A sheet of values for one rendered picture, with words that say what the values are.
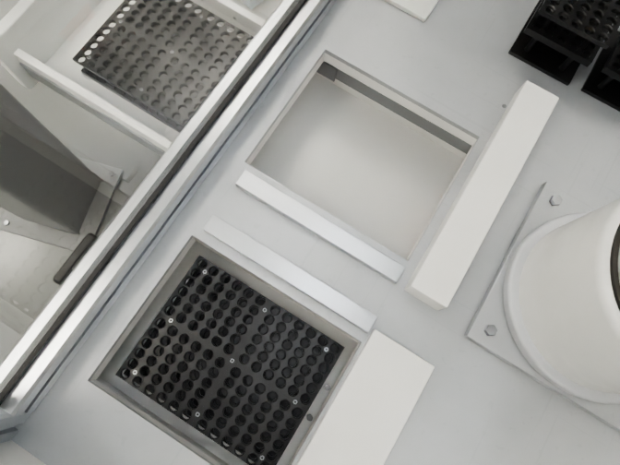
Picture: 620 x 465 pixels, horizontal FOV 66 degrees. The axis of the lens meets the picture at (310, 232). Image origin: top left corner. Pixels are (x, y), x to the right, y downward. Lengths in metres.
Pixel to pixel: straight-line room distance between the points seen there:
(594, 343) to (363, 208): 0.37
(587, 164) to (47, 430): 0.73
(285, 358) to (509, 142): 0.39
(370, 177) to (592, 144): 0.31
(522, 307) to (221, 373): 0.36
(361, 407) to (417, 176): 0.37
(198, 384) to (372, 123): 0.47
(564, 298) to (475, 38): 0.40
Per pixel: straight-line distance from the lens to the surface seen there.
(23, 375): 0.59
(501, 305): 0.62
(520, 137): 0.67
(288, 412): 0.62
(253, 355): 0.62
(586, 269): 0.50
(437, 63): 0.73
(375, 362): 0.57
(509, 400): 0.63
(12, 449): 0.63
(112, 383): 0.72
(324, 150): 0.76
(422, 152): 0.79
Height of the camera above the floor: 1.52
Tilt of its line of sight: 75 degrees down
